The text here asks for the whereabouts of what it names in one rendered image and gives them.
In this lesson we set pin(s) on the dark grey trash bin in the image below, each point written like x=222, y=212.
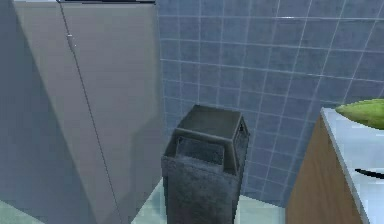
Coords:
x=203, y=173

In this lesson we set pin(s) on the grey fridge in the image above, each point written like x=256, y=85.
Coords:
x=110, y=100

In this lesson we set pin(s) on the wooden counter with white top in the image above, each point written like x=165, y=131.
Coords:
x=320, y=186

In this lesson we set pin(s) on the green lettuce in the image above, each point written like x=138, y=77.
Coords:
x=365, y=112

